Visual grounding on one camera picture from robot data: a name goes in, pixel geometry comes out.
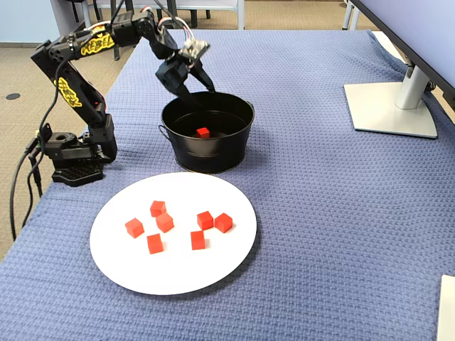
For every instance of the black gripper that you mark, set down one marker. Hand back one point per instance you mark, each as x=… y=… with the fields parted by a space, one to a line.
x=173 y=77

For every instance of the red cube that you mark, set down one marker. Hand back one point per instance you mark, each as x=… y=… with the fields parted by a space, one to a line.
x=155 y=243
x=203 y=132
x=223 y=222
x=197 y=240
x=165 y=223
x=134 y=227
x=205 y=220
x=158 y=208

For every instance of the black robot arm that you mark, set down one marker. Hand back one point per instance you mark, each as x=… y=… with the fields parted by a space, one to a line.
x=89 y=103

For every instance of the white round plate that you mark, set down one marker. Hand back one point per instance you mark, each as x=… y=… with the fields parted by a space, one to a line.
x=177 y=273

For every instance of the black chair legs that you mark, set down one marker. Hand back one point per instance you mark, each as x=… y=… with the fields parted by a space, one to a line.
x=97 y=10
x=193 y=19

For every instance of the black metal bucket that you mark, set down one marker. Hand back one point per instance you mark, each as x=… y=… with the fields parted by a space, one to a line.
x=209 y=156

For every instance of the white table with grey legs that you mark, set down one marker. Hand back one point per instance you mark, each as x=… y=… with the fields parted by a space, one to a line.
x=241 y=16

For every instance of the grey table leg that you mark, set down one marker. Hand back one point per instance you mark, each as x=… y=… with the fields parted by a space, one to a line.
x=346 y=16

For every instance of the blue woven tablecloth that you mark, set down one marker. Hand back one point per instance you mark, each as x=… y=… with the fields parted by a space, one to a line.
x=320 y=213

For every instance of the black floor outlet cover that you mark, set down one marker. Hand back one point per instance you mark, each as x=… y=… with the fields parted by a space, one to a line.
x=13 y=96

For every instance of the silver monitor stand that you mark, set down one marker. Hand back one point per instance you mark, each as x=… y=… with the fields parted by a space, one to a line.
x=387 y=110

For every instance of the computer monitor screen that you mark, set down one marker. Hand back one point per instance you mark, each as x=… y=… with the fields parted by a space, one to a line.
x=419 y=28

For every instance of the white flat object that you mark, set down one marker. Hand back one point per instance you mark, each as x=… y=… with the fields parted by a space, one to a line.
x=447 y=312

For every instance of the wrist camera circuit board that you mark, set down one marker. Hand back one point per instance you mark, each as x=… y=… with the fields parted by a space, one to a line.
x=195 y=48

